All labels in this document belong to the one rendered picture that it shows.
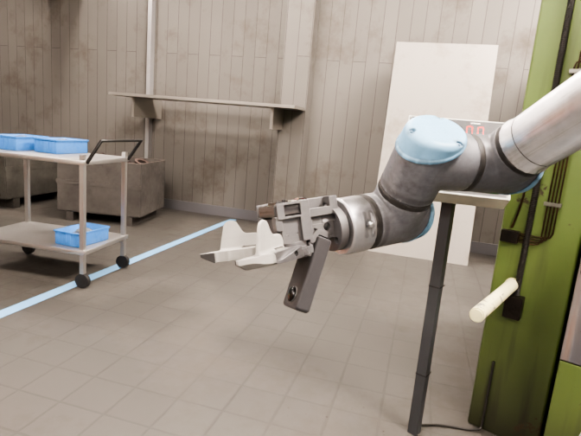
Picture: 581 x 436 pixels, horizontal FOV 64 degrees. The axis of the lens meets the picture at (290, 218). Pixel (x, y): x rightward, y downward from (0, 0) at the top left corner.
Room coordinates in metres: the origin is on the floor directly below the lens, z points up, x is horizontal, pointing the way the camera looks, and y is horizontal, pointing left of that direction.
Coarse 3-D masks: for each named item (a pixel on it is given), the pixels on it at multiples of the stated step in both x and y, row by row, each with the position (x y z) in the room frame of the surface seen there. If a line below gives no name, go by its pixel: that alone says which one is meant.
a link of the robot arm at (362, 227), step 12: (348, 204) 0.69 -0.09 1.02; (360, 204) 0.70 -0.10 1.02; (348, 216) 0.68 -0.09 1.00; (360, 216) 0.68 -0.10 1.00; (372, 216) 0.69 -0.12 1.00; (348, 228) 0.68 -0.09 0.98; (360, 228) 0.67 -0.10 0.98; (372, 228) 0.69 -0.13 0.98; (348, 240) 0.68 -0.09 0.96; (360, 240) 0.68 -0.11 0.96; (372, 240) 0.69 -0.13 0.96; (336, 252) 0.71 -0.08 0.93; (348, 252) 0.69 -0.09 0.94
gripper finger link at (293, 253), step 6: (294, 246) 0.62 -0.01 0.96; (300, 246) 0.61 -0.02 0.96; (276, 252) 0.58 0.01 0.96; (282, 252) 0.59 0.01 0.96; (288, 252) 0.60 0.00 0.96; (294, 252) 0.60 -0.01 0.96; (300, 252) 0.61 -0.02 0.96; (306, 252) 0.63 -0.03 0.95; (276, 258) 0.57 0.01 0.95; (282, 258) 0.58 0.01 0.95; (288, 258) 0.59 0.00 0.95; (294, 258) 0.59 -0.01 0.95
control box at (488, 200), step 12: (408, 120) 1.63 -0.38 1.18; (456, 120) 1.60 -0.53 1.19; (468, 120) 1.60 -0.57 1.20; (468, 132) 1.57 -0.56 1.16; (480, 132) 1.56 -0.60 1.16; (444, 192) 1.48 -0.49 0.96; (456, 192) 1.47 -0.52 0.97; (468, 192) 1.47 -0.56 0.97; (480, 192) 1.46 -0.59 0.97; (468, 204) 1.52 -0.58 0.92; (480, 204) 1.50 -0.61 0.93; (492, 204) 1.48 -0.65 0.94; (504, 204) 1.47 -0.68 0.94
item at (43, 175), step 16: (0, 160) 4.87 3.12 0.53; (16, 160) 5.01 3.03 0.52; (32, 160) 5.22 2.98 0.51; (0, 176) 4.87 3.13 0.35; (16, 176) 5.00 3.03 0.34; (32, 176) 5.22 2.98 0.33; (48, 176) 5.47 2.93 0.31; (0, 192) 4.87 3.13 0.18; (16, 192) 4.99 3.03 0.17; (32, 192) 5.21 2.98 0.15; (48, 192) 5.46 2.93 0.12
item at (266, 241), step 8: (264, 224) 0.58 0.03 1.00; (264, 232) 0.58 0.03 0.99; (256, 240) 0.57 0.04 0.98; (264, 240) 0.58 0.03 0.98; (272, 240) 0.59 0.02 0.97; (280, 240) 0.61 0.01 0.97; (256, 248) 0.56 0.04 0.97; (264, 248) 0.57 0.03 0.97; (272, 248) 0.59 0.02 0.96; (280, 248) 0.61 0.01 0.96; (256, 256) 0.56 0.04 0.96; (264, 256) 0.56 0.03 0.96; (272, 256) 0.57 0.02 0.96; (240, 264) 0.54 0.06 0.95; (248, 264) 0.55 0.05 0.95; (256, 264) 0.55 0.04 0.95; (264, 264) 0.56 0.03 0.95; (272, 264) 0.57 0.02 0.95
